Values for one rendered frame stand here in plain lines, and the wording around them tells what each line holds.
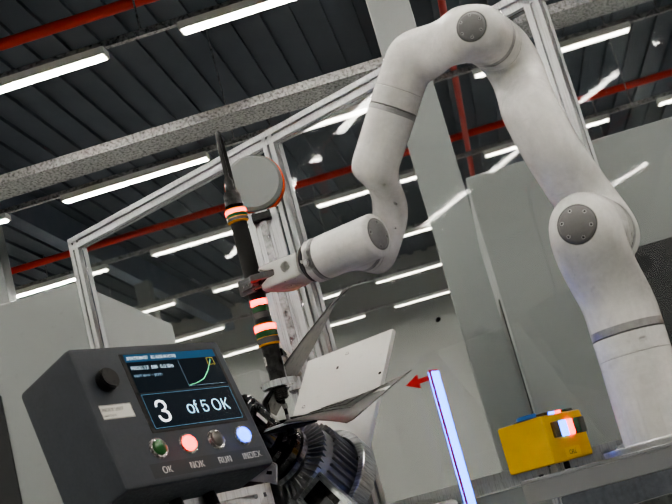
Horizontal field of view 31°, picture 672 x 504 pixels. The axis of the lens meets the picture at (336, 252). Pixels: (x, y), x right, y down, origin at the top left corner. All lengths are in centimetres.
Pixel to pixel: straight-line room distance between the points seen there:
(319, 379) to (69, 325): 178
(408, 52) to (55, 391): 100
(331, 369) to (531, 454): 65
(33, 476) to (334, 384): 189
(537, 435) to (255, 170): 121
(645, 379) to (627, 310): 11
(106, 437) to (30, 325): 302
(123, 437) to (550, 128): 96
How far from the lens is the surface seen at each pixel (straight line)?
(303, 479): 235
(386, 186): 219
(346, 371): 270
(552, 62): 282
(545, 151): 205
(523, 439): 228
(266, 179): 312
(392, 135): 217
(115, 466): 142
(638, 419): 197
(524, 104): 207
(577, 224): 193
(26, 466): 440
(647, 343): 197
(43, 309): 442
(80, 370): 146
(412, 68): 218
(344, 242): 217
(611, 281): 197
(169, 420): 150
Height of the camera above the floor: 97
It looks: 13 degrees up
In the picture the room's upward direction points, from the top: 15 degrees counter-clockwise
